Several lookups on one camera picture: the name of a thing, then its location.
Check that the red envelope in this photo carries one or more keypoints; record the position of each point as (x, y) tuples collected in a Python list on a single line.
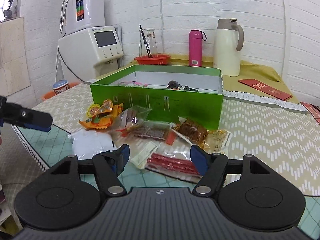
[(262, 87)]

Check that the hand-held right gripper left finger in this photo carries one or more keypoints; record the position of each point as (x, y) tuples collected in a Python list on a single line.
[(124, 155)]

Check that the pink thermos bottle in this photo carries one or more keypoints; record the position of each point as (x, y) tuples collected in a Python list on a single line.
[(195, 50)]

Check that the orange plastic basin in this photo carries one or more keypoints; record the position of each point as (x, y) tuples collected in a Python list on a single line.
[(46, 96)]

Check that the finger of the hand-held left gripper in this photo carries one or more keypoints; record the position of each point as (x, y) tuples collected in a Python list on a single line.
[(37, 127)]

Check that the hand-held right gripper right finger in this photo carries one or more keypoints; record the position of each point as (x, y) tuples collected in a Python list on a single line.
[(198, 157)]

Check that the clear packet dark red snack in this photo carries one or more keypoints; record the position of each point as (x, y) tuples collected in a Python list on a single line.
[(132, 117)]

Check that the brown jerky clear packet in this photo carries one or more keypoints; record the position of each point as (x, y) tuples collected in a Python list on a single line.
[(192, 130)]

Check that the white wall water purifier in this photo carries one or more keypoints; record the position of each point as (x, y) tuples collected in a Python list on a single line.
[(92, 10)]

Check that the white water dispenser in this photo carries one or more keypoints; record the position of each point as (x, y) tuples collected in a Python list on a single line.
[(75, 55)]

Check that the beige wall board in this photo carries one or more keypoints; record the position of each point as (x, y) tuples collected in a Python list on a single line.
[(15, 55)]

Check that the small yellowish sauce packet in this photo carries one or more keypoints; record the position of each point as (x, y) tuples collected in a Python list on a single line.
[(220, 140)]

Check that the white foil packet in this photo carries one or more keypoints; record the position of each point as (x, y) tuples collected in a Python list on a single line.
[(90, 142)]

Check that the cream thermos jug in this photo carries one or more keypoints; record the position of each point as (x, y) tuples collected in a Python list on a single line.
[(226, 52)]

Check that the clear packet red sticks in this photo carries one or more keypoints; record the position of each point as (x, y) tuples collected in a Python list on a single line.
[(172, 165)]

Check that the yellow cloth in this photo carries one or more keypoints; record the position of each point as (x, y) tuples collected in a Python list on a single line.
[(257, 72)]

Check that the small white packet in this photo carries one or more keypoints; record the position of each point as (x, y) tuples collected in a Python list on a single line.
[(143, 155)]

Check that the green cardboard box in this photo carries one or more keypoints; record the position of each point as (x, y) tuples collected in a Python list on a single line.
[(195, 110)]

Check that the red plastic basket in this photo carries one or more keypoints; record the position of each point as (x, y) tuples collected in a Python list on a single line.
[(155, 60)]

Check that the black straw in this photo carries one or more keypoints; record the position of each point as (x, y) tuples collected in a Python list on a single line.
[(144, 40)]

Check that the glass carafe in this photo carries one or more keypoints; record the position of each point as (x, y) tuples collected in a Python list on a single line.
[(151, 42)]

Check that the instant noodle cup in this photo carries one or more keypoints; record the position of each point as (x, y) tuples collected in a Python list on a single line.
[(60, 87)]

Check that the orange candy packet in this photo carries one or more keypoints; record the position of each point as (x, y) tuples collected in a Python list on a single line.
[(100, 123)]

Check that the red plaid cloth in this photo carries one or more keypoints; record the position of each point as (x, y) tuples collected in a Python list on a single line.
[(312, 110)]

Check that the patterned tablecloth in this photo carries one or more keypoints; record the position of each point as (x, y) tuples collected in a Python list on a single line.
[(262, 135)]

